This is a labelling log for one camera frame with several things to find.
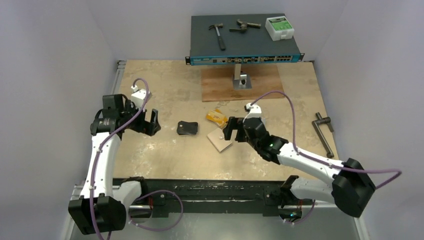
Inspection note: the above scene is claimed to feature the aluminium frame rail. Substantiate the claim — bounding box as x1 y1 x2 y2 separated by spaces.
63 60 126 240

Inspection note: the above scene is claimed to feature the wooden board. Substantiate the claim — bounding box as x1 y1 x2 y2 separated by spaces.
201 64 284 102

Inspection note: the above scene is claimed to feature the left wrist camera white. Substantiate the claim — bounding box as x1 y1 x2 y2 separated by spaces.
130 85 152 108

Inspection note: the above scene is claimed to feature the metal stand post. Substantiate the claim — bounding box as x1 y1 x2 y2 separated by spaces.
232 63 252 90

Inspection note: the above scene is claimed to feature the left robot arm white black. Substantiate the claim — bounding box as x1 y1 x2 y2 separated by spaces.
68 89 161 236

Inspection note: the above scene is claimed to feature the metal clamp tool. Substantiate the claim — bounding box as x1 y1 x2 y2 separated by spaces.
229 19 262 33

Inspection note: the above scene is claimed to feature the blue network switch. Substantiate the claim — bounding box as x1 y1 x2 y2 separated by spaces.
185 13 305 66

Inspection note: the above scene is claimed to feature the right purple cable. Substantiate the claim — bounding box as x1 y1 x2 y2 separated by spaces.
248 91 403 225

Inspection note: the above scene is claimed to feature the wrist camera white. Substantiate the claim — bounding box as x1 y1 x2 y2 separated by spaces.
243 103 262 120
130 85 152 108

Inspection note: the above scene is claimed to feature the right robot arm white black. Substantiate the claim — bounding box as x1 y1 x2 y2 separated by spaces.
222 116 377 218

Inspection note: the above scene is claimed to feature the dark metal crank handle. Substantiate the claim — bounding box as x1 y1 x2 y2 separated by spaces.
311 112 335 159

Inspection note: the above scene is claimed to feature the white green box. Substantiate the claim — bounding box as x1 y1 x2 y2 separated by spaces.
265 16 295 42

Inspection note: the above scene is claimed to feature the hammer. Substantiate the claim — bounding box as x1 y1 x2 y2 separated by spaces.
208 23 226 51

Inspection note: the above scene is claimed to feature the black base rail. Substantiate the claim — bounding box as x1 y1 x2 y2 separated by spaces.
130 177 312 219

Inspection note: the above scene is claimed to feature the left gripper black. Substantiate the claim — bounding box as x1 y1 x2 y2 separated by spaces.
119 100 160 136

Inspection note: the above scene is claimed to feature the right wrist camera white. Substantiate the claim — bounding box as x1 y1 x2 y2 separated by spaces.
243 103 262 120

